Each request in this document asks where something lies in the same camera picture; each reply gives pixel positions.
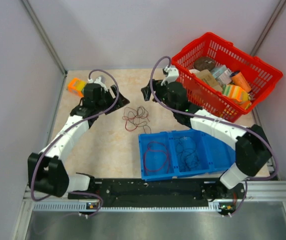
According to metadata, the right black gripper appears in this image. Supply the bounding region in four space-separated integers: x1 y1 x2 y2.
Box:
141 80 177 114

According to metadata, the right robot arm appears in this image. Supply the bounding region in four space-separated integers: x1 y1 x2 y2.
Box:
141 79 273 201

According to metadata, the aluminium corner post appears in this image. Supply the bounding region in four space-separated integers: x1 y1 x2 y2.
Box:
250 0 286 57
19 0 68 77

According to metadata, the left aluminium corner post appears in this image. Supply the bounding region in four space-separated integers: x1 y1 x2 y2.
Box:
19 0 68 77

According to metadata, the red plastic shopping basket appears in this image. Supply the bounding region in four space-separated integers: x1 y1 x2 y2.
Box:
172 32 283 122

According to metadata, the orange striped sponge block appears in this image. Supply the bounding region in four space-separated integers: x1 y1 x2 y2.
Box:
67 78 87 97

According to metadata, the right aluminium corner post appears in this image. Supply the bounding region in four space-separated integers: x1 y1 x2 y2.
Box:
250 0 286 57

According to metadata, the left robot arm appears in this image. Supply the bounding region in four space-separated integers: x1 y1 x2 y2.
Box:
27 80 129 198

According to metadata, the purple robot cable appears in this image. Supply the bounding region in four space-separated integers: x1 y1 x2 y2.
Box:
30 68 120 218
149 55 280 218

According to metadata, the brown cardboard box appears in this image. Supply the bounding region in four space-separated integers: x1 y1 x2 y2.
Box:
196 69 223 92

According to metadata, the striped colourful sponge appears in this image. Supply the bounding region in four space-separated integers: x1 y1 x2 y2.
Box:
222 84 252 110

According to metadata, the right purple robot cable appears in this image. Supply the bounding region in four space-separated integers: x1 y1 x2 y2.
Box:
149 55 280 218

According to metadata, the orange cylindrical can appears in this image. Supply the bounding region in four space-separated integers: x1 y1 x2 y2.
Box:
230 70 252 93

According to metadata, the blue three-compartment plastic tray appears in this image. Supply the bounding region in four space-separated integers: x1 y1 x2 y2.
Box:
138 129 236 182

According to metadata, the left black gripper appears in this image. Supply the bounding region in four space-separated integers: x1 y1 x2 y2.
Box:
95 85 129 115

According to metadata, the red cable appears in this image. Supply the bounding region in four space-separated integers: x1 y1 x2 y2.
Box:
122 107 150 132
143 141 172 174

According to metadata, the pale blue packet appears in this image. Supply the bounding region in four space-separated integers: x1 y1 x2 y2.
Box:
210 65 232 87

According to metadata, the brown round lid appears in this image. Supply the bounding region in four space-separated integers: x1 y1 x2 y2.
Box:
193 56 216 71

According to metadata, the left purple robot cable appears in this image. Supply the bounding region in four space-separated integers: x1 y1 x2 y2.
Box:
30 68 120 218

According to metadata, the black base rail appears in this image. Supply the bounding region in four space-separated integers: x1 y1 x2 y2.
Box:
68 178 245 208

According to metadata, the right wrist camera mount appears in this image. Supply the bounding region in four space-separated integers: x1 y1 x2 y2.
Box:
161 65 179 86

